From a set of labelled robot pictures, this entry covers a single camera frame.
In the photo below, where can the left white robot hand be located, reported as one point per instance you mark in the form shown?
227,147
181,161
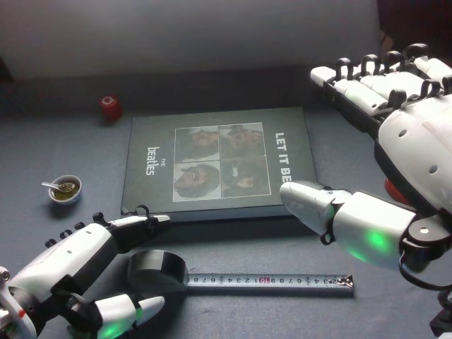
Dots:
74,247

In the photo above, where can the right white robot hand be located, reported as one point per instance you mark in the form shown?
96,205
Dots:
406,141

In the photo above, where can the grey tape measure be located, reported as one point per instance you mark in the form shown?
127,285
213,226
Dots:
247,282

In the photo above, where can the black Beatles book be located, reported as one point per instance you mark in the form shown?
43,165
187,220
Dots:
152,197

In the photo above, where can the red heart block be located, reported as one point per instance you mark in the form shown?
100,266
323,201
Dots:
391,187

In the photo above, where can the small bowl of green soup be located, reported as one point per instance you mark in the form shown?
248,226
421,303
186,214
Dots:
65,192

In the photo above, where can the small white spoon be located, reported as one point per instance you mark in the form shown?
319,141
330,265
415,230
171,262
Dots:
49,184

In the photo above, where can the red cylinder block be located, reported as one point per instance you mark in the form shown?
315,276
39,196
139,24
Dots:
111,106

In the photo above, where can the grey table cloth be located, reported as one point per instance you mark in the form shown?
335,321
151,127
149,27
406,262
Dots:
247,318

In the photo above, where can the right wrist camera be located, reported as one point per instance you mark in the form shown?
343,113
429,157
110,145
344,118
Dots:
443,318

